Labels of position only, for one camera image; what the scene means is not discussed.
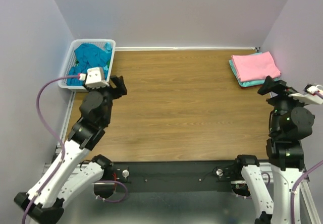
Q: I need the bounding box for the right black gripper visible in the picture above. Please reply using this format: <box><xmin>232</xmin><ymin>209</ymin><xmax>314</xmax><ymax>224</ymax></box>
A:
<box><xmin>257</xmin><ymin>74</ymin><xmax>311</xmax><ymax>134</ymax></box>

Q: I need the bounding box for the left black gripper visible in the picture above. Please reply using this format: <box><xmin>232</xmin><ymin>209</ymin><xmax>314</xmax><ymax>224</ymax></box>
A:
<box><xmin>84</xmin><ymin>74</ymin><xmax>128</xmax><ymax>124</ymax></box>

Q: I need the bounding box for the pink t shirt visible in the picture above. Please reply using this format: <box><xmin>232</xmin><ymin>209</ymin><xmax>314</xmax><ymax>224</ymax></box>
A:
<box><xmin>231</xmin><ymin>51</ymin><xmax>282</xmax><ymax>82</ymax></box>

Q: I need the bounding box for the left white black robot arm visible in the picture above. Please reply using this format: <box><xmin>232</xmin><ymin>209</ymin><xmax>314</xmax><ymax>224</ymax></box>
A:
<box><xmin>14</xmin><ymin>73</ymin><xmax>127</xmax><ymax>223</ymax></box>

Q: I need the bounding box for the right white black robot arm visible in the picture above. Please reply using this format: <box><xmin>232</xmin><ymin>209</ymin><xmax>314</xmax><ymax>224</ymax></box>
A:
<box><xmin>232</xmin><ymin>76</ymin><xmax>321</xmax><ymax>223</ymax></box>

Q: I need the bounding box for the folded teal t shirt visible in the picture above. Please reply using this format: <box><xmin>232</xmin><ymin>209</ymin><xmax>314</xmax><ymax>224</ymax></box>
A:
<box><xmin>228</xmin><ymin>52</ymin><xmax>281</xmax><ymax>88</ymax></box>

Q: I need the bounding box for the light teal cloth in basket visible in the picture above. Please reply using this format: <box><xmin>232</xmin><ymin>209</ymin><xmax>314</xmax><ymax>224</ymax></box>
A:
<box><xmin>104</xmin><ymin>42</ymin><xmax>113</xmax><ymax>54</ymax></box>

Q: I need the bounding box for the blue t shirt in basket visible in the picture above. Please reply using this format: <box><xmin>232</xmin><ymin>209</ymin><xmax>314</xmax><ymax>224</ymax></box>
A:
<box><xmin>68</xmin><ymin>43</ymin><xmax>112</xmax><ymax>79</ymax></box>

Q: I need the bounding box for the white plastic basket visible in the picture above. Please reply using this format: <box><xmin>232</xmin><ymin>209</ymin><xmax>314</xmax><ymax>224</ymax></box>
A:
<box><xmin>58</xmin><ymin>38</ymin><xmax>117</xmax><ymax>92</ymax></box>

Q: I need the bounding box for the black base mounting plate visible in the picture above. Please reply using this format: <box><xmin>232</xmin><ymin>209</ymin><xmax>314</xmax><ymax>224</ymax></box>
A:
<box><xmin>93</xmin><ymin>159</ymin><xmax>253</xmax><ymax>199</ymax></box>

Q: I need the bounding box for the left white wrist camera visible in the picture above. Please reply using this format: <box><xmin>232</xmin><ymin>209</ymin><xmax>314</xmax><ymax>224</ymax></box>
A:
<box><xmin>84</xmin><ymin>67</ymin><xmax>109</xmax><ymax>88</ymax></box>

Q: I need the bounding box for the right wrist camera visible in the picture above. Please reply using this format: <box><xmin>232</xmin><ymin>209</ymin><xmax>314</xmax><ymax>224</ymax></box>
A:
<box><xmin>289</xmin><ymin>84</ymin><xmax>323</xmax><ymax>105</ymax></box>

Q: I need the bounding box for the aluminium frame rail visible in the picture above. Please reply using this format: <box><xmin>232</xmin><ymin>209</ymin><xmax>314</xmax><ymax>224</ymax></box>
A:
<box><xmin>300</xmin><ymin>178</ymin><xmax>322</xmax><ymax>224</ymax></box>

